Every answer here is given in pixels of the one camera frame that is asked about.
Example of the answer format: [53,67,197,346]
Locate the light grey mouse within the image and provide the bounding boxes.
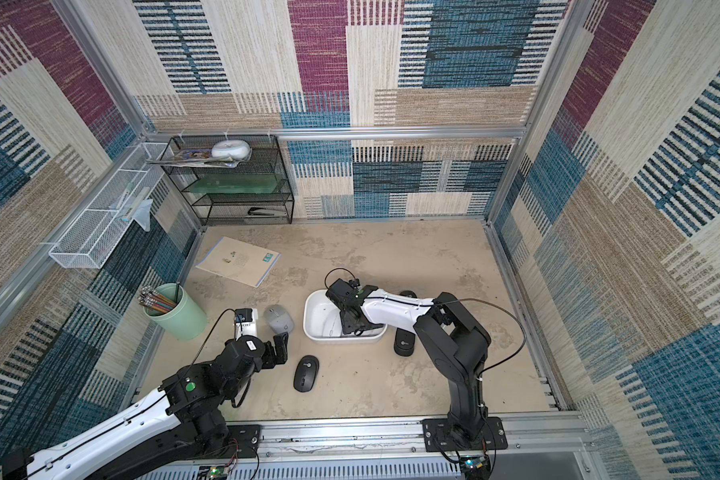
[263,304,295,335]

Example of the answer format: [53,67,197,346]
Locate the white storage box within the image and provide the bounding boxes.
[303,289,388,344]

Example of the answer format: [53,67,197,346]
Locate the small black Lecoo mouse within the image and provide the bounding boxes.
[393,328,416,357]

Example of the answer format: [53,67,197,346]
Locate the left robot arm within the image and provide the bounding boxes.
[1,333,288,479]

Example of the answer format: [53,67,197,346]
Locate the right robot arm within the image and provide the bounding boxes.
[326,279,491,448]

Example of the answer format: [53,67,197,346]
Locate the green pencil cup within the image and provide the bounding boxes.
[142,283,208,341]

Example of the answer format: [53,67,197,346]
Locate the beige booklet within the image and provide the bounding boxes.
[196,237,281,288]

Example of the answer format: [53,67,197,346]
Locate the coloured pencils bundle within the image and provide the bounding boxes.
[139,287,177,315]

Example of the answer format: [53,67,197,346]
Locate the white round device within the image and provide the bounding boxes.
[211,140,252,161]

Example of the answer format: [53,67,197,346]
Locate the magazine on shelf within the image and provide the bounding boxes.
[147,149,251,168]

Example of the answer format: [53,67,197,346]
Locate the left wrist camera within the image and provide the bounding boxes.
[234,308,258,339]

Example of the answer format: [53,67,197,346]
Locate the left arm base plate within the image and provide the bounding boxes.
[198,424,262,461]

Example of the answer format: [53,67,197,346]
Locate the black wire shelf rack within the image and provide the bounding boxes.
[158,134,295,226]

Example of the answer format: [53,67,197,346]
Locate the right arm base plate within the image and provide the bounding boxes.
[421,417,508,452]

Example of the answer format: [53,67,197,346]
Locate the white wire wall basket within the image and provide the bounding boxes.
[49,142,164,269]

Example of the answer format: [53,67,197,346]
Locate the aluminium front rail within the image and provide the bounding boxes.
[139,412,608,479]

